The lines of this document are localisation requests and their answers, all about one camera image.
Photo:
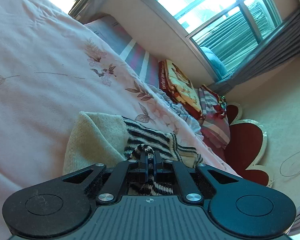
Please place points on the grey curtain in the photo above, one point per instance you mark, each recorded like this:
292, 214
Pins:
270, 52
92, 2

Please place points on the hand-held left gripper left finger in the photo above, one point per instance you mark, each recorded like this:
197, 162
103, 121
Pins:
120, 172

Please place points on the cream knit sweater striped trim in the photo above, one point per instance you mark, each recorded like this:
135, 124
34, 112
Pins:
97, 140

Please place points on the blue quilt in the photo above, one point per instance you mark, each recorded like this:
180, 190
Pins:
213, 60

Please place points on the sliding glass window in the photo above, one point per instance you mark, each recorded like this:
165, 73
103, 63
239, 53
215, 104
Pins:
205, 5

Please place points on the teal pleated curtain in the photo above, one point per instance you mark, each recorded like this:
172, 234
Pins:
237, 37

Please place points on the bed with pink floral sheet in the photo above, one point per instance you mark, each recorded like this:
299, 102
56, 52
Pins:
40, 80

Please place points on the folded printed blanket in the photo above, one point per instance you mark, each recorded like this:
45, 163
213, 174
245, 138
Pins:
182, 85

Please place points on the striped pillow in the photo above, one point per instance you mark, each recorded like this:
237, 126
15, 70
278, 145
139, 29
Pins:
215, 127

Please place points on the striped mattress sheet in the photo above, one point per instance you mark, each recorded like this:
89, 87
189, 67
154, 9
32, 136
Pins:
137, 52

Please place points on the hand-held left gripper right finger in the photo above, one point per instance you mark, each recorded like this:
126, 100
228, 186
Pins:
180, 172

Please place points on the red petal-shaped headboard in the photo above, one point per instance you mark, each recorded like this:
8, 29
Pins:
247, 145

